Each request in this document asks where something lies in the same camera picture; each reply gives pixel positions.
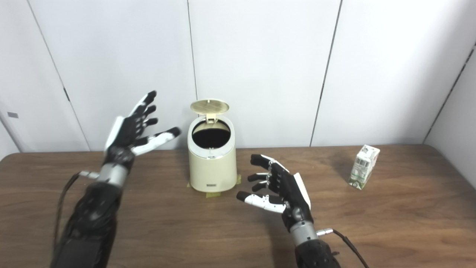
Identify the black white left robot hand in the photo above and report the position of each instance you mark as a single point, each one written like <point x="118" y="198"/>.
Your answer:
<point x="126" y="136"/>

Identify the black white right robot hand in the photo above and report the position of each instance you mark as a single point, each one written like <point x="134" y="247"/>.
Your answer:
<point x="292" y="193"/>

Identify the white green milk carton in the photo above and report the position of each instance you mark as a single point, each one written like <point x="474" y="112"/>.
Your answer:
<point x="362" y="169"/>

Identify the cream round bin lid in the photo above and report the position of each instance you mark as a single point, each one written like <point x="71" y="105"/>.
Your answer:
<point x="209" y="106"/>

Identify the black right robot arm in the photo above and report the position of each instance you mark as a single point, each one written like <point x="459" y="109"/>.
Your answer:
<point x="312" y="249"/>

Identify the cream-colored bin body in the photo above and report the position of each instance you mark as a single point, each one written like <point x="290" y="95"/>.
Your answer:
<point x="212" y="169"/>

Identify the black wall panel hinge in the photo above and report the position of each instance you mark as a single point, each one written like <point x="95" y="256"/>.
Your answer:
<point x="66" y="94"/>

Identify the grey wall label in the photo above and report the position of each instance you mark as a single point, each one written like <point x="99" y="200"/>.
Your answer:
<point x="13" y="115"/>

